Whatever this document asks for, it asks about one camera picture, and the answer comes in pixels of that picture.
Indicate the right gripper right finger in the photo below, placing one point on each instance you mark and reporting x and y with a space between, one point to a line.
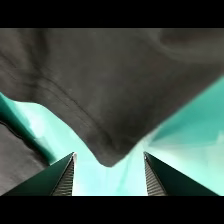
166 181

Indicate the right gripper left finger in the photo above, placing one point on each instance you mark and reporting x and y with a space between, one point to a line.
56 178

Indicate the black T-shirt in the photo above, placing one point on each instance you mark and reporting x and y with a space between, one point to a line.
110 83

